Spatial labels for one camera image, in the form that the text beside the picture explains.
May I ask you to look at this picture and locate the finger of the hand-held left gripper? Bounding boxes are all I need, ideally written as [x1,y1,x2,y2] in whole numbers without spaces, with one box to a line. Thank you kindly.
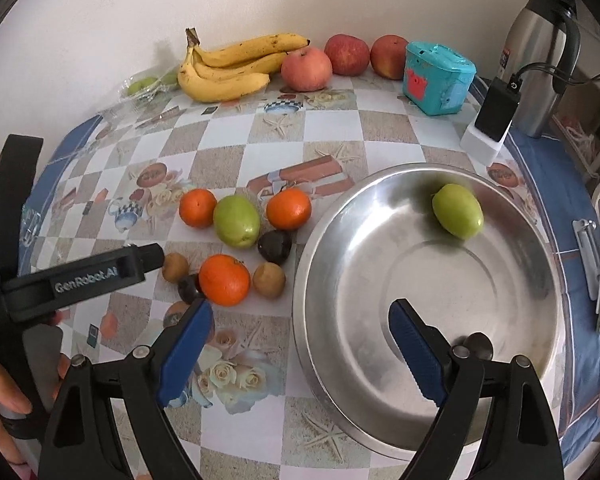
[122,242,166,282]

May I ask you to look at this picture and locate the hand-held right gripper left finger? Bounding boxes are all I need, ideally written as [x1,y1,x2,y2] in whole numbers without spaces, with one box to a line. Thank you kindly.
[39,298,214,480]

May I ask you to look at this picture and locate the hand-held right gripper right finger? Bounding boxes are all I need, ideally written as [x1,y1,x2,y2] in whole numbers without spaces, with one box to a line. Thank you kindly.
[388,298,565,480]

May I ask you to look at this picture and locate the brown kiwi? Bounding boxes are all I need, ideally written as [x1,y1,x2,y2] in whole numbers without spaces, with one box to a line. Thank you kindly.
[252,262,286,299]
[161,252,190,283]

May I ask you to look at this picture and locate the orange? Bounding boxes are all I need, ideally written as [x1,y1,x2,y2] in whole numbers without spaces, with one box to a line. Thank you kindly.
[198,254,251,308]
[265,187,313,231]
[179,188,218,229]

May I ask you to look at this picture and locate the stainless steel bowl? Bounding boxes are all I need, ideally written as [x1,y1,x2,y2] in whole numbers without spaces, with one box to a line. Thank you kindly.
[292,162,566,461]

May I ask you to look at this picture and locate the green jujube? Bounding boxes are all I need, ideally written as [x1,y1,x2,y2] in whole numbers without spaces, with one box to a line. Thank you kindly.
[431,183,485,240]
[212,195,261,249]

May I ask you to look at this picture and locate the printed checkered tablecloth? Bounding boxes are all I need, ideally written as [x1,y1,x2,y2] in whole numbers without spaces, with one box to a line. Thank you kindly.
[20,75,600,480]

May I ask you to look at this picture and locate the clear bag of green fruit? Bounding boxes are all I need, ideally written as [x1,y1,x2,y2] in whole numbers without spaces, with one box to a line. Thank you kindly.
[117,55,181,107]

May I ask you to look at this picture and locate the yellow banana bunch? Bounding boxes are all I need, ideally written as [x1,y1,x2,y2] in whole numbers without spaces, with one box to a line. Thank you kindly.
[177,27,312,103]

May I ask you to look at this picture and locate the metal phone stand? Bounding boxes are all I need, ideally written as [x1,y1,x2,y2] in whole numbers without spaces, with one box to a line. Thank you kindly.
[572,219,600,301]

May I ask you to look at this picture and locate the pale pink apple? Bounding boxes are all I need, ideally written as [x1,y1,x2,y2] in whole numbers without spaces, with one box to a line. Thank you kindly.
[281,46,333,92]

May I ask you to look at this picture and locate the black power adapter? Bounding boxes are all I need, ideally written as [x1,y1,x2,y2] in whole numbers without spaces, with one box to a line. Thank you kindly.
[475,78,522,142]

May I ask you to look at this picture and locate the white mesh bag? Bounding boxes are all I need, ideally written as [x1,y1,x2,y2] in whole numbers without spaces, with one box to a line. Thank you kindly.
[552,115,598,171]

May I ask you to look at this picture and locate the teal plastic box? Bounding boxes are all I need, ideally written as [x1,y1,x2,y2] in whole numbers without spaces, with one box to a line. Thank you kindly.
[402,41,477,117]

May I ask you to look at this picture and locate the red apple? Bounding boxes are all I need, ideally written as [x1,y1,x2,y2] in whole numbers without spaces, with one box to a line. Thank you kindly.
[324,34,371,77]
[370,35,410,80]

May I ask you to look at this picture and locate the stainless steel thermos kettle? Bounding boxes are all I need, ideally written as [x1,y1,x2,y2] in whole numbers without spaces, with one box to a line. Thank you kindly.
[497,0,581,138]

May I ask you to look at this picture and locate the black cable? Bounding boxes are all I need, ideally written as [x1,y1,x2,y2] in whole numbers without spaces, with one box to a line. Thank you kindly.
[515,61,600,86]

